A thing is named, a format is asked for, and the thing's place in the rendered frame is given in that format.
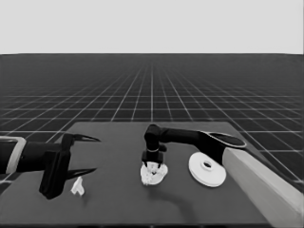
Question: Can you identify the small white T-shaped piece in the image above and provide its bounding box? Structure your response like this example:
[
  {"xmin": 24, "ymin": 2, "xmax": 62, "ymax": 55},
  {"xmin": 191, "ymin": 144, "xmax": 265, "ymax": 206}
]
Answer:
[{"xmin": 70, "ymin": 176, "xmax": 86, "ymax": 198}]

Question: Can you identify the large thick white disc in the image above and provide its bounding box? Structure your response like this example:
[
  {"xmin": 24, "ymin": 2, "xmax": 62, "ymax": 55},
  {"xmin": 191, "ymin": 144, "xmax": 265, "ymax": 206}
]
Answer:
[{"xmin": 188, "ymin": 151, "xmax": 228, "ymax": 188}]

